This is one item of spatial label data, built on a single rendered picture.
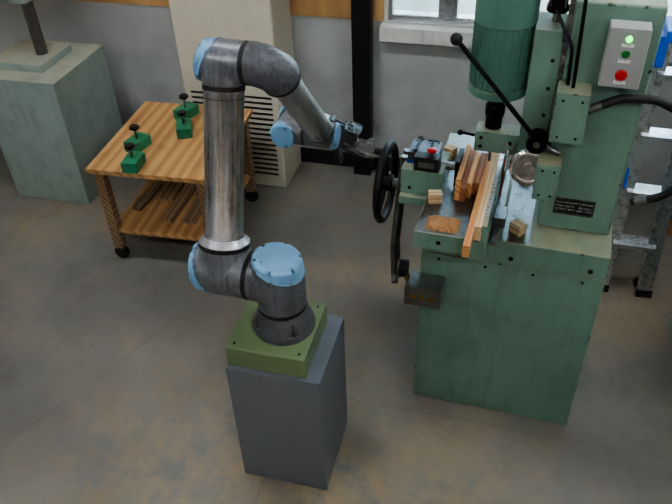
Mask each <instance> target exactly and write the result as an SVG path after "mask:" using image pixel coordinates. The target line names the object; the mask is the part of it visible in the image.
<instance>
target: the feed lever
mask: <svg viewBox="0 0 672 504"><path fill-rule="evenodd" d="M462 41H463V37H462V35H461V34H460V33H458V32H456V33H453V34H452V35H451V37H450V42H451V44H452V45H454V46H459V47H460V49H461V50H462V51H463V52H464V54H465V55H466V56H467V57H468V59H469V60H470V61H471V62H472V64H473V65H474V66H475V68H476V69H477V70H478V71H479V73H480V74H481V75H482V76H483V78H484V79H485V80H486V81H487V83H488V84H489V85H490V86H491V88H492V89H493V90H494V91H495V93H496V94H497V95H498V96H499V98H500V99H501V100H502V101H503V103H504V104H505V105H506V107H507V108H508V109H509V110H510V112H511V113H512V114H513V115H514V117H515V118H516V119H517V120H518V122H519V123H520V124H521V125H522V127H523V128H524V129H525V130H526V132H527V133H528V135H527V140H526V148H527V150H528V151H529V152H531V153H533V154H540V153H542V152H544V151H545V150H548V151H550V152H551V153H553V154H555V155H557V156H559V155H560V154H561V152H560V151H559V150H557V149H556V148H554V147H552V146H551V145H549V144H548V138H549V136H548V133H547V132H546V131H545V130H544V129H541V128H535V129H532V130H531V128H530V127H529V126H528V125H527V123H526V122H525V121H524V120H523V118H522V117H521V116H520V115H519V113H518V112H517V111H516V110H515V108H514V107H513V106H512V104H511V103H510V102H509V101H508V99H507V98H506V97H505V96H504V94H503V93H502V92H501V91H500V89H499V88H498V87H497V86H496V84H495V83H494V82H493V80H492V79H491V78H490V77H489V75H488V74H487V73H486V72H485V70H484V69H483V68H482V67H481V65H480V64H479V63H478V61H477V60H476V59H475V58H474V56H473V55H472V54H471V53H470V51H469V50H468V49H467V48H466V46H465V45H464V44H463V43H462Z"/></svg>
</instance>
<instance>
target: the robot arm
mask: <svg viewBox="0 0 672 504"><path fill-rule="evenodd" d="M193 73H194V76H195V78H196V79H197V80H199V81H202V90H203V117H204V178H205V233H204V234H203V235H202V236H201V237H200V238H199V242H197V243H196V244H195V245H194V246H193V248H192V252H190V255H189V260H188V273H189V279H190V281H191V283H192V285H193V286H194V287H195V288H197V289H199V290H202V291H205V292H208V293H214V294H219V295H224V296H230V297H235V298H240V299H245V300H250V301H256V302H257V305H258V307H257V310H256V313H255V315H254V320H253V323H254V330H255V333H256V334H257V336H258V337H259V338H260V339H261V340H262V341H264V342H266V343H268V344H271V345H275V346H289V345H294V344H297V343H299V342H301V341H303V340H305V339H306V338H307V337H308V336H309V335H310V334H311V333H312V332H313V330H314V327H315V314H314V311H313V309H312V307H311V306H310V305H309V303H308V301H307V292H306V280H305V266H304V263H303V259H302V256H301V254H300V252H299V251H298V250H297V249H296V248H295V247H293V246H291V245H289V244H285V243H282V242H270V243H266V244H263V246H262V247H261V246H259V247H258V248H256V249H255V250H253V249H250V238H249V237H248V236H247V235H246V234H245V233H244V92H245V86H252V87H256V88H258V89H261V90H263V91H265V93H267V94H268V95H269V96H272V97H275V98H277V99H278V100H279V101H280V102H281V103H282V105H283V106H282V107H281V110H280V112H279V116H278V117H279V118H278V119H277V121H276V122H274V123H273V125H272V127H271V129H270V137H271V139H272V141H273V142H274V144H275V145H277V146H278V147H281V148H288V147H290V146H292V145H293V144H295V145H302V146H311V147H318V148H325V149H329V150H330V149H332V153H333V159H334V164H335V165H340V164H341V163H342V161H343V159H344V157H343V151H342V149H343V150H344V151H346V152H348V153H350V154H351V155H354V156H358V157H362V158H364V157H365V158H379V156H380V155H378V154H375V153H374V148H375V139H374V138H369V139H368V140H364V139H359V138H358V137H359V136H360V135H361V132H362V129H363V126H362V125H360V124H358V123H356V122H354V121H352V120H349V121H348V122H345V123H344V122H342V121H340V120H338V119H336V118H337V116H335V115H333V117H332V118H331V116H330V115H328V114H326V113H324V112H323V111H322V109H321V108H320V106H319V105H318V103H317V102H316V100H315V99H314V98H313V96H312V95H311V93H310V92H309V90H308V89H307V87H306V86H305V84H304V83H303V81H302V80H301V71H300V68H299V66H298V64H297V63H296V61H295V60H294V59H293V58H292V57H291V56H290V55H288V54H287V53H285V52H284V51H282V50H280V49H278V48H276V47H274V46H271V45H269V44H266V43H262V42H258V41H252V40H251V41H248V40H239V39H229V38H223V37H207V38H205V39H203V40H202V41H201V42H200V43H199V45H198V47H197V49H196V51H195V54H194V58H193ZM354 146H355V147H356V148H355V147H354Z"/></svg>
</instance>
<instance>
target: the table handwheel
mask: <svg viewBox="0 0 672 504"><path fill-rule="evenodd" d="M390 151H391V174H389V153H390ZM398 172H399V150H398V146H397V143H396V142H395V141H393V140H389V141H387V142H386V143H385V145H384V146H383V148H382V151H381V153H380V156H379V160H378V164H377V168H376V173H375V179H374V186H373V198H372V208H373V216H374V219H375V221H376V222H377V223H383V222H385V221H386V220H387V218H388V216H389V214H390V211H391V208H392V205H393V201H394V197H395V193H396V189H397V185H398ZM381 190H382V191H381ZM387 191H388V193H387V198H386V201H385V205H384V208H383V210H382V207H383V202H384V199H385V195H386V192H387ZM381 211H382V213H381Z"/></svg>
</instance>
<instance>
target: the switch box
mask: <svg viewBox="0 0 672 504"><path fill-rule="evenodd" d="M652 32H653V30H652V22H643V21H631V20H618V19H611V20H610V25H609V29H608V34H607V39H606V43H605V48H604V53H603V58H602V62H601V67H600V72H599V77H598V86H605V87H615V88H625V89H635V90H637V89H638V87H639V83H640V79H641V76H642V72H643V68H644V64H645V60H646V56H647V52H648V48H649V44H650V40H651V36H652ZM628 35H632V36H633V37H634V40H633V41H632V42H631V43H627V42H626V41H625V38H626V36H628ZM622 43H624V44H634V48H629V47H621V45H622ZM623 50H629V51H630V52H631V56H630V57H629V58H627V59H623V58H622V57H621V52H622V51H623ZM618 59H622V60H631V61H630V64H628V63H618ZM621 69H622V70H625V71H626V72H627V78H626V79H625V80H623V81H626V82H625V85H623V84H613V80H616V79H615V73H616V72H617V71H618V70H621ZM616 81H618V80H616Z"/></svg>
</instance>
